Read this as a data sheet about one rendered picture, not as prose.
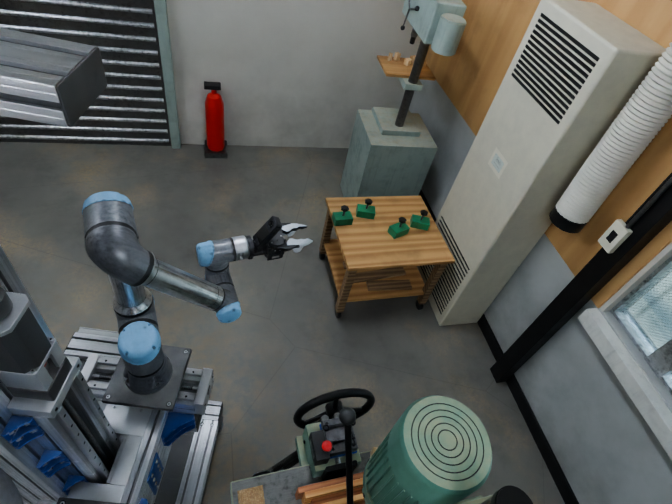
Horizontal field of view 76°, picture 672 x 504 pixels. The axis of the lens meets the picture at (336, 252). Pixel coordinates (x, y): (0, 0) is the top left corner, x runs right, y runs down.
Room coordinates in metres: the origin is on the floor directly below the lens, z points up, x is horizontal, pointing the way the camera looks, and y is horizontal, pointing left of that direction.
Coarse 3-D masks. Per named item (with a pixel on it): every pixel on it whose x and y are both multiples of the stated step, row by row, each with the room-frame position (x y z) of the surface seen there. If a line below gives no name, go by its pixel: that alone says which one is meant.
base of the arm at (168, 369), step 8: (168, 360) 0.64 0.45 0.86; (160, 368) 0.58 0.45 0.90; (168, 368) 0.61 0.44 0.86; (128, 376) 0.54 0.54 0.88; (136, 376) 0.54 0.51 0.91; (144, 376) 0.54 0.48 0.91; (152, 376) 0.56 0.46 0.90; (160, 376) 0.57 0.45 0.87; (168, 376) 0.59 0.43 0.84; (128, 384) 0.53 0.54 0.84; (136, 384) 0.53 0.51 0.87; (144, 384) 0.54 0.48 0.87; (152, 384) 0.54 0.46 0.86; (160, 384) 0.56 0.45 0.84; (136, 392) 0.52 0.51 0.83; (144, 392) 0.52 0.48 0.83; (152, 392) 0.53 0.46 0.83
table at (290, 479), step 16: (304, 448) 0.47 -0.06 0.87; (304, 464) 0.42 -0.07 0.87; (240, 480) 0.33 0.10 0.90; (256, 480) 0.34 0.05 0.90; (272, 480) 0.35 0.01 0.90; (288, 480) 0.36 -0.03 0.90; (304, 480) 0.37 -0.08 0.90; (320, 480) 0.38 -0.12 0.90; (272, 496) 0.31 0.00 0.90; (288, 496) 0.32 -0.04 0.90
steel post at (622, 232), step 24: (648, 216) 1.45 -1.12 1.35; (600, 240) 1.49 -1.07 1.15; (624, 240) 1.45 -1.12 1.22; (648, 240) 1.43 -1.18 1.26; (600, 264) 1.45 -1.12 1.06; (624, 264) 1.43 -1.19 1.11; (576, 288) 1.46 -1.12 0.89; (600, 288) 1.43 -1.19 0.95; (552, 312) 1.46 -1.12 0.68; (576, 312) 1.43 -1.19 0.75; (528, 336) 1.46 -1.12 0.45; (504, 360) 1.47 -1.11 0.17
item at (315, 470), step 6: (306, 426) 0.50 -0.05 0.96; (312, 426) 0.51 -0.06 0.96; (318, 426) 0.51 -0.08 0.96; (306, 432) 0.49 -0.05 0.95; (306, 438) 0.48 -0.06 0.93; (306, 444) 0.47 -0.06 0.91; (306, 450) 0.46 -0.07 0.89; (342, 456) 0.44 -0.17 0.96; (354, 456) 0.45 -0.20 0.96; (312, 462) 0.41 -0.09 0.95; (330, 462) 0.42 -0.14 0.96; (342, 462) 0.43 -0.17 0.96; (360, 462) 0.44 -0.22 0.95; (312, 468) 0.40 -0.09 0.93; (318, 468) 0.40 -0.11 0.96; (324, 468) 0.40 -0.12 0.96; (312, 474) 0.39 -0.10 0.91; (318, 474) 0.39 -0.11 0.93
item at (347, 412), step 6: (348, 408) 0.38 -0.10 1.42; (342, 414) 0.37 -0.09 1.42; (348, 414) 0.37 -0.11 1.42; (354, 414) 0.37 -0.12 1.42; (342, 420) 0.36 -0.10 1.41; (348, 420) 0.36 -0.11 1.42; (354, 420) 0.36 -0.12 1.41; (348, 426) 0.35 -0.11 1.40; (348, 432) 0.35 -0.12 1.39; (348, 438) 0.34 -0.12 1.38; (348, 444) 0.33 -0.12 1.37; (348, 450) 0.32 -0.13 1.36; (348, 456) 0.31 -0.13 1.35; (348, 462) 0.31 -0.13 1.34; (348, 468) 0.30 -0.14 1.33; (348, 474) 0.29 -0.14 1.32; (348, 480) 0.28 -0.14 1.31; (348, 486) 0.27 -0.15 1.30; (348, 492) 0.27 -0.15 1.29; (348, 498) 0.26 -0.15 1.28
